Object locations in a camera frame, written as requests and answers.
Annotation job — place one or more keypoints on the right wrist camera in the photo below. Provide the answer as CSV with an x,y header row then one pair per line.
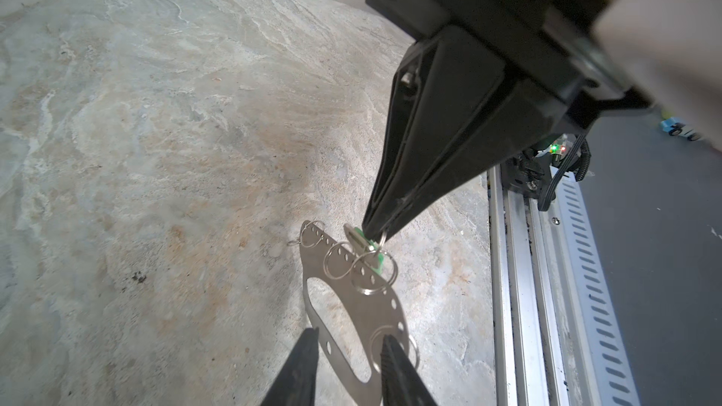
x,y
672,51

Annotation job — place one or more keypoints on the aluminium mounting rail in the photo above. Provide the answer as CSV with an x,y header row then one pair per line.
x,y
527,345

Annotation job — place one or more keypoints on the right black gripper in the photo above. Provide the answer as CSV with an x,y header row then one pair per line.
x,y
452,116

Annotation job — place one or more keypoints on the perforated vent strip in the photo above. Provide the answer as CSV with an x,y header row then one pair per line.
x,y
602,366

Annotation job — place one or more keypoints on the green plastic key tag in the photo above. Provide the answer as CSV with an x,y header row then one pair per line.
x,y
374,257

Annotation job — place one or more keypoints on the right circuit board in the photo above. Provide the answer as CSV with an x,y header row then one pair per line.
x,y
559,148

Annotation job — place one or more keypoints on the metal key holder plate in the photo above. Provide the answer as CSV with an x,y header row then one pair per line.
x,y
373,306

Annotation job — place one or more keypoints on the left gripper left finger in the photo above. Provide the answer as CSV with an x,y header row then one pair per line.
x,y
295,384

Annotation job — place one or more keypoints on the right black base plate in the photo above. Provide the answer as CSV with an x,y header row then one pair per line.
x,y
527,173

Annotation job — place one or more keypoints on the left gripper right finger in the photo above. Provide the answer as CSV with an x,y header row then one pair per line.
x,y
401,385

